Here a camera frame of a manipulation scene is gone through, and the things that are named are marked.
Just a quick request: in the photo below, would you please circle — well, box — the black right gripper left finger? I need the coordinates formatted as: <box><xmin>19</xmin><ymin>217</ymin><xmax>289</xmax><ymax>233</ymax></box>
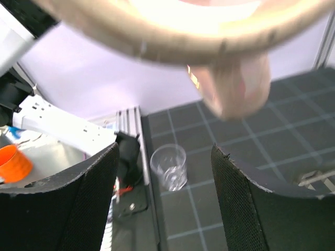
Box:
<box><xmin>1</xmin><ymin>143</ymin><xmax>119</xmax><ymax>251</ymax></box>

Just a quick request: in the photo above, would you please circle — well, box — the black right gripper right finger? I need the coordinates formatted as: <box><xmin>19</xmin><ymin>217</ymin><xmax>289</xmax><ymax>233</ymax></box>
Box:
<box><xmin>211</xmin><ymin>145</ymin><xmax>334</xmax><ymax>250</ymax></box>

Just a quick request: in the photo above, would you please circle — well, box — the tan mug lilac inside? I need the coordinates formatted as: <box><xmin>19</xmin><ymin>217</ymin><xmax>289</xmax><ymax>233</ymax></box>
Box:
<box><xmin>37</xmin><ymin>1</ymin><xmax>334</xmax><ymax>119</ymax></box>

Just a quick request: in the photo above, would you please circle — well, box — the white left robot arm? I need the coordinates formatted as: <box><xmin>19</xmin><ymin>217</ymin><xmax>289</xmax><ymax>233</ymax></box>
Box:
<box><xmin>1</xmin><ymin>1</ymin><xmax>143</xmax><ymax>186</ymax></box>

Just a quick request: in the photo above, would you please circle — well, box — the orange plastic cup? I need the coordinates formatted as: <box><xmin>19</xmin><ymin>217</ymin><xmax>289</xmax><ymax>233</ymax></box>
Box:
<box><xmin>1</xmin><ymin>145</ymin><xmax>33</xmax><ymax>183</ymax></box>

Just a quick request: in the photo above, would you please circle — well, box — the clear glass tumbler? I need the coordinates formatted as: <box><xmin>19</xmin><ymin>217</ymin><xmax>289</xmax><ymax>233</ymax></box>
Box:
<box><xmin>150</xmin><ymin>144</ymin><xmax>187</xmax><ymax>191</ymax></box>

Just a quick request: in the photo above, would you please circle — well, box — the left aluminium frame post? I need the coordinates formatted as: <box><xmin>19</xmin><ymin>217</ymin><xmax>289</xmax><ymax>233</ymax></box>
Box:
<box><xmin>314</xmin><ymin>12</ymin><xmax>334</xmax><ymax>69</ymax></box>

